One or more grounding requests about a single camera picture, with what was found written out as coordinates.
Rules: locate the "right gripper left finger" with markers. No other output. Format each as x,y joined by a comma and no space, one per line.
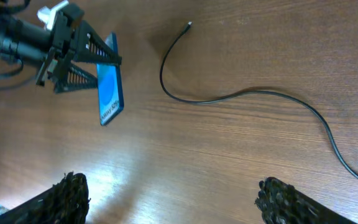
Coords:
66,202

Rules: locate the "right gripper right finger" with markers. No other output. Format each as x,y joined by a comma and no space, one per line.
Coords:
282,203

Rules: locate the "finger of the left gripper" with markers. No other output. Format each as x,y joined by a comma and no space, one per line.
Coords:
90,48
73,78

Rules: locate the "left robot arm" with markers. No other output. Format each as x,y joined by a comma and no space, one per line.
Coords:
22,42

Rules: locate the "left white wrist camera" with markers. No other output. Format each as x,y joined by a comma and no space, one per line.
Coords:
48,16

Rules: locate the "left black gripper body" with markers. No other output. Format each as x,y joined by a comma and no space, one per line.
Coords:
62,43

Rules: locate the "blue screen Galaxy smartphone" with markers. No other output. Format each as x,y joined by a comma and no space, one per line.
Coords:
110,92

